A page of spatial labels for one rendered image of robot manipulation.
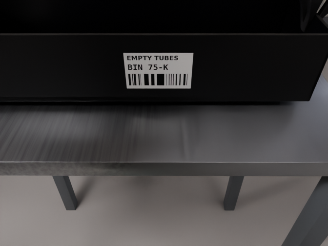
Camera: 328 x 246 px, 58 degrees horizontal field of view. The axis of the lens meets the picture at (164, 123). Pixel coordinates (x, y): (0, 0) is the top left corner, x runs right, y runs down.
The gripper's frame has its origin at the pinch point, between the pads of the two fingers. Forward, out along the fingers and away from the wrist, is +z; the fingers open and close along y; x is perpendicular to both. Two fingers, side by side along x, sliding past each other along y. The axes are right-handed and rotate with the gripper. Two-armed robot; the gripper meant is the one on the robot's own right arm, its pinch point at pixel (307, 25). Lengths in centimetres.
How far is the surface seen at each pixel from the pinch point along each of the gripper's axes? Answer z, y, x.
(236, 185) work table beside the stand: 73, -5, -20
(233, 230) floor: 90, -4, -11
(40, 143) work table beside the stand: 9.5, 40.0, 16.0
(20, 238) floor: 90, 78, -8
